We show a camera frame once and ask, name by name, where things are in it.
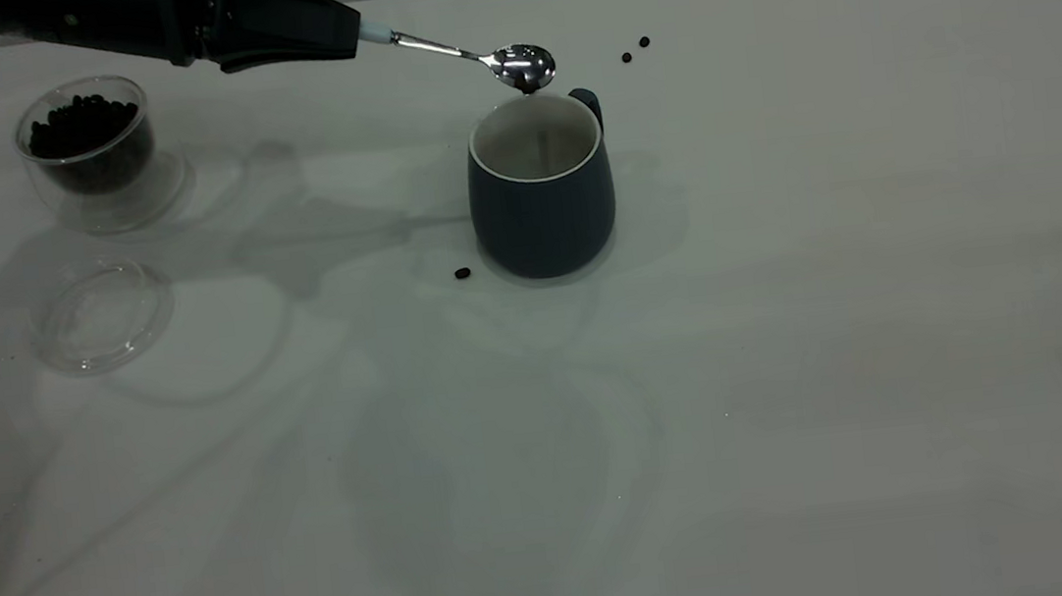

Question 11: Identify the metal spoon with white handle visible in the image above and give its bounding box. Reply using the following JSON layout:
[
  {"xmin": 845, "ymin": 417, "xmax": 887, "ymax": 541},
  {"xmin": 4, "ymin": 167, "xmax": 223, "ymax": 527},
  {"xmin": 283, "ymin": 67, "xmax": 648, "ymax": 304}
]
[{"xmin": 356, "ymin": 2, "xmax": 559, "ymax": 112}]

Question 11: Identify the clear glass saucer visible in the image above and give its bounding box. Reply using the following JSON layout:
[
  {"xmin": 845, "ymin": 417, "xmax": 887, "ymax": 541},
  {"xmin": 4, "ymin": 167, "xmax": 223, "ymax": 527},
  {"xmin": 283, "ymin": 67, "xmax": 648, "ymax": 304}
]
[{"xmin": 25, "ymin": 255, "xmax": 183, "ymax": 381}]

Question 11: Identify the dark grey mug white inside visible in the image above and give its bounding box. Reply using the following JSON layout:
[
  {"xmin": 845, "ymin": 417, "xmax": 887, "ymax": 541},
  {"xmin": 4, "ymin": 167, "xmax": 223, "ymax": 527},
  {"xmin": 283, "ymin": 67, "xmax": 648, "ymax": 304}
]
[{"xmin": 458, "ymin": 85, "xmax": 625, "ymax": 287}]

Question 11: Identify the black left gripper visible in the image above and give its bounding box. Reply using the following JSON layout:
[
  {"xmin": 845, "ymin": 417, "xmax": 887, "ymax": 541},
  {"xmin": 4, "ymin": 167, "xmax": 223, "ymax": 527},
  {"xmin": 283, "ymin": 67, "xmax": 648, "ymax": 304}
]
[{"xmin": 66, "ymin": 0, "xmax": 366, "ymax": 90}]

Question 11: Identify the pile of coffee beans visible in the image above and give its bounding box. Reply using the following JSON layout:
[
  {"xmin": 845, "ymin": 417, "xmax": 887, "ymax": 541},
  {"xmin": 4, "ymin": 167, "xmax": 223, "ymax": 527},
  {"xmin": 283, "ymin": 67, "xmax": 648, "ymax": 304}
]
[{"xmin": 24, "ymin": 86, "xmax": 159, "ymax": 200}]

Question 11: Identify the clear double-wall glass cup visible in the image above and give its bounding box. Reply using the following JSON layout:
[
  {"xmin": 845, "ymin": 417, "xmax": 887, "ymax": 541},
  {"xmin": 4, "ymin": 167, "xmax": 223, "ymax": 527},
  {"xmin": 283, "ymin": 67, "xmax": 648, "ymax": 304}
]
[{"xmin": 8, "ymin": 67, "xmax": 191, "ymax": 242}]

